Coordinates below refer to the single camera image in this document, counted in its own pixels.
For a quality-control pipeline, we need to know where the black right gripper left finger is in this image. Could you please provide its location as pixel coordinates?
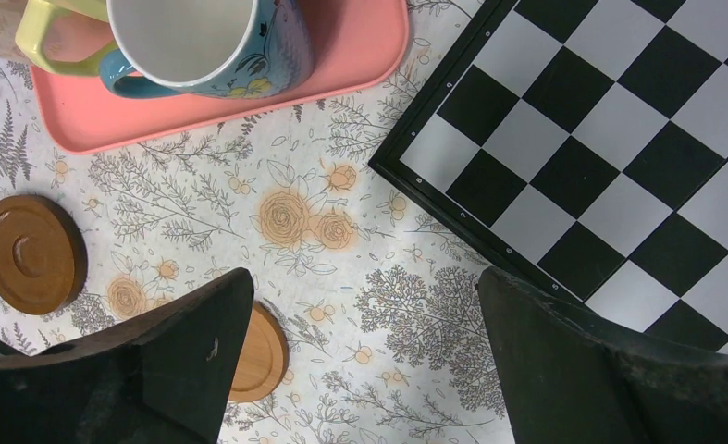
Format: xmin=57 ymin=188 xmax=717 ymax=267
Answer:
xmin=0 ymin=268 xmax=253 ymax=443

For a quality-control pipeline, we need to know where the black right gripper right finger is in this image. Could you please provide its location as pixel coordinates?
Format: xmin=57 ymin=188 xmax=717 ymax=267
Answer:
xmin=477 ymin=266 xmax=728 ymax=443

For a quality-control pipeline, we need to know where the light wooden coaster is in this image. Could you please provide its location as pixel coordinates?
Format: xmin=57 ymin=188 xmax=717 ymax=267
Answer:
xmin=228 ymin=302 xmax=289 ymax=402

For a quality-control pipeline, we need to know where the dark brown wooden coaster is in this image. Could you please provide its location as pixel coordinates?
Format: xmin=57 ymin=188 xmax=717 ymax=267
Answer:
xmin=0 ymin=194 xmax=88 ymax=315

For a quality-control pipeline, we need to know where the black white chessboard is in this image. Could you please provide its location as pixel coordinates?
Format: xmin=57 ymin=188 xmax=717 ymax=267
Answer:
xmin=370 ymin=0 xmax=728 ymax=354

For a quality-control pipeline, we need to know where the pink plastic tray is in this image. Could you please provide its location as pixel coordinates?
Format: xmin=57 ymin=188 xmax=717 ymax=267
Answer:
xmin=30 ymin=1 xmax=410 ymax=154

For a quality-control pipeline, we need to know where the blue floral mug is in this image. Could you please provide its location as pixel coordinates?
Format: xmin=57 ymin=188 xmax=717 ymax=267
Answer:
xmin=98 ymin=0 xmax=315 ymax=99

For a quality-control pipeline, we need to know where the yellow mug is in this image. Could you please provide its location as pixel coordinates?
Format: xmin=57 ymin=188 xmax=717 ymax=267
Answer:
xmin=15 ymin=0 xmax=117 ymax=77

